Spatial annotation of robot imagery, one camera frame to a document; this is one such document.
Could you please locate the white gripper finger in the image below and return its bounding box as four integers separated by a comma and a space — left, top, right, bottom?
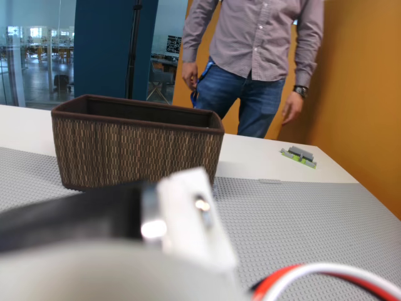
155, 167, 237, 274

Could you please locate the person's left hand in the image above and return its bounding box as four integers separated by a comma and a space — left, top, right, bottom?
281, 90, 306, 126

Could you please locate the person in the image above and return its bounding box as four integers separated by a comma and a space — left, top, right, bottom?
180, 0, 325, 139

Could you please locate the grey chair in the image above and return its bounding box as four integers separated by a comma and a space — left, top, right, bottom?
147, 59, 175, 103

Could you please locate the person's right hand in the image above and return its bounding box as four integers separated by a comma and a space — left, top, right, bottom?
181, 61, 201, 92

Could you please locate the grey studded baseplate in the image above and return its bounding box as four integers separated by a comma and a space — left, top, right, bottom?
0, 146, 82, 214
269, 179, 401, 301
212, 177, 297, 301

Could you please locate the dark blue partition panel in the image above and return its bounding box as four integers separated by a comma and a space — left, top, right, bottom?
74, 0, 159, 101

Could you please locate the black white patterned sign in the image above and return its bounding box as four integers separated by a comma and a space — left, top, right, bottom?
165, 34, 182, 54

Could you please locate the green and grey brick assembly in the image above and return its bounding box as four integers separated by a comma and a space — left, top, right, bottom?
279, 145, 318, 170

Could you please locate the brown woven fabric bin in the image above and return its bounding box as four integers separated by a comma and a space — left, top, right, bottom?
51, 93, 226, 193

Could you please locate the red white black cable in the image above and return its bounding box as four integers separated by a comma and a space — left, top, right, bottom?
249, 262, 401, 301

